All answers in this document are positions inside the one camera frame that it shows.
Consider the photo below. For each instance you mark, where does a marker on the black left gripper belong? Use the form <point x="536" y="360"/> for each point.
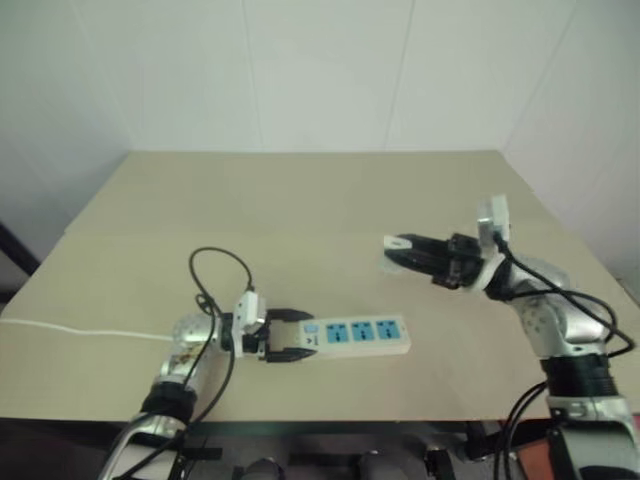
<point x="259" y="342"/>

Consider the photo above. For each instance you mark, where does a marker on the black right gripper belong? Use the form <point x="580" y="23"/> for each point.
<point x="462" y="262"/>

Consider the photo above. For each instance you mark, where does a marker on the white charger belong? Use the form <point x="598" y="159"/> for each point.
<point x="397" y="242"/>

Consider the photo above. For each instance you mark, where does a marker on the white power strip blue sockets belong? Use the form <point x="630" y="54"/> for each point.
<point x="360" y="335"/>

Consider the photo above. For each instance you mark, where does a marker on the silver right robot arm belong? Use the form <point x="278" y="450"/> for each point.
<point x="550" y="320"/>

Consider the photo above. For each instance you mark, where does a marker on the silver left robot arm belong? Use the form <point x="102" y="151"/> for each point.
<point x="182" y="345"/>

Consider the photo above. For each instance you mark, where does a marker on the red object under table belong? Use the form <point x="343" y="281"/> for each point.
<point x="535" y="460"/>

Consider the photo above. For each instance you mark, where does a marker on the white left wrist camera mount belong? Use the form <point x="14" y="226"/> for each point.
<point x="248" y="310"/>

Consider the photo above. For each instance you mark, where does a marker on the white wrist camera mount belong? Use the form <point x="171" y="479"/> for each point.
<point x="492" y="220"/>
<point x="248" y="310"/>

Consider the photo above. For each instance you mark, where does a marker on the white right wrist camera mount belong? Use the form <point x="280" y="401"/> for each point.
<point x="492" y="220"/>

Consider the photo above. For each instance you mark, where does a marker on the black bracket under table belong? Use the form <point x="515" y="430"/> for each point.
<point x="472" y="445"/>
<point x="197" y="455"/>

